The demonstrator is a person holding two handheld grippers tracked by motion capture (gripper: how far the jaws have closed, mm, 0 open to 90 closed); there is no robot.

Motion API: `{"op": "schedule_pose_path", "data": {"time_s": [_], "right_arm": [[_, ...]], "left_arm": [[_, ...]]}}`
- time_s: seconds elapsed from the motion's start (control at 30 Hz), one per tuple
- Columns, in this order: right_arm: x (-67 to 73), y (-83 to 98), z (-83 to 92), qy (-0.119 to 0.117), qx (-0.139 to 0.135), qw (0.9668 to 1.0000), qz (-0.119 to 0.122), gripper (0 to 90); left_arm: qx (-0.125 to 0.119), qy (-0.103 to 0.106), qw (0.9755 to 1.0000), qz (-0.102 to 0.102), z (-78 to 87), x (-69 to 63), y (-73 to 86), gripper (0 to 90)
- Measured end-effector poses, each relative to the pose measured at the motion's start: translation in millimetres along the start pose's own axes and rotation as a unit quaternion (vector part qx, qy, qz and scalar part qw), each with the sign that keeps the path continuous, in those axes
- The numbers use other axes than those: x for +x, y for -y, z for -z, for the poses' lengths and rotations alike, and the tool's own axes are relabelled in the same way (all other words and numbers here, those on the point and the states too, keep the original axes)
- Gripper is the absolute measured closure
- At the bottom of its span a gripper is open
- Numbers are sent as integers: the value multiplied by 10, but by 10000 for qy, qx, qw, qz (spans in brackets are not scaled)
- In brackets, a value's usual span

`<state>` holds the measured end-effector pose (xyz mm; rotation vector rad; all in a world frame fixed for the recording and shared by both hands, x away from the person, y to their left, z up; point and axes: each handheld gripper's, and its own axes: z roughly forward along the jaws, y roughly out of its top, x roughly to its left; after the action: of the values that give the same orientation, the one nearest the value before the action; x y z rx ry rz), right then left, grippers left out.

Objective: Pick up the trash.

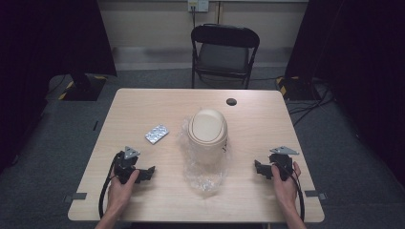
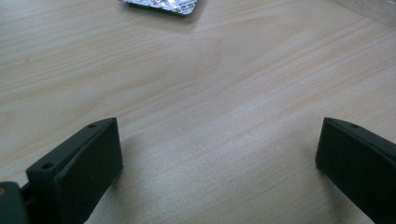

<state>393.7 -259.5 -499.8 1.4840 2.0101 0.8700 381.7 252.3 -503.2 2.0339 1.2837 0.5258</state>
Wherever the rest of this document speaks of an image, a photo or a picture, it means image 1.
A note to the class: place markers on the clear plastic bag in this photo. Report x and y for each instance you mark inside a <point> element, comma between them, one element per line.
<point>203,179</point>

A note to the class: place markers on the silver blister pack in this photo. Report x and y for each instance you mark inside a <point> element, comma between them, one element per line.
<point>157,134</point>

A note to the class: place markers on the grey tape strip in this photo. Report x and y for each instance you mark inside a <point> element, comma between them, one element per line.
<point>315,194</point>
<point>75,197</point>

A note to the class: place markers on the black folding chair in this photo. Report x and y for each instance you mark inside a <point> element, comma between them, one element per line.
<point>224,54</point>

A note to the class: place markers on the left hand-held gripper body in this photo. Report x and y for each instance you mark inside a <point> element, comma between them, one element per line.
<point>124,165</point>

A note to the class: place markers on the person's left hand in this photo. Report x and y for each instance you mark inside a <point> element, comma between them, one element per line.
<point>119,194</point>

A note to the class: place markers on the beige swing-lid trash can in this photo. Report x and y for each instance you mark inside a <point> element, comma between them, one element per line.
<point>207,133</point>

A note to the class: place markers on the black curtain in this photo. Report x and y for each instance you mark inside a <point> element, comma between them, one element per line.
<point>47,47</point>
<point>356,63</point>

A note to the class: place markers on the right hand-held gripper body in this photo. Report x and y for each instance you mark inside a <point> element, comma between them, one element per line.
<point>282,162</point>

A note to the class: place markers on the white wall outlet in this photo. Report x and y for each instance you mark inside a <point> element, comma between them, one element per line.
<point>198,5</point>

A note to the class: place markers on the person's right hand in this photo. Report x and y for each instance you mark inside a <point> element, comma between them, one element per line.
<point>286,190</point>

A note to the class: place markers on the black stand base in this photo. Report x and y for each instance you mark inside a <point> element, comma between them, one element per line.
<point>83,87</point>
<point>296,89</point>

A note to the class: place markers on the black table grommet hole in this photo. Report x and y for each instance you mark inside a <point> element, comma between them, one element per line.
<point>231,101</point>

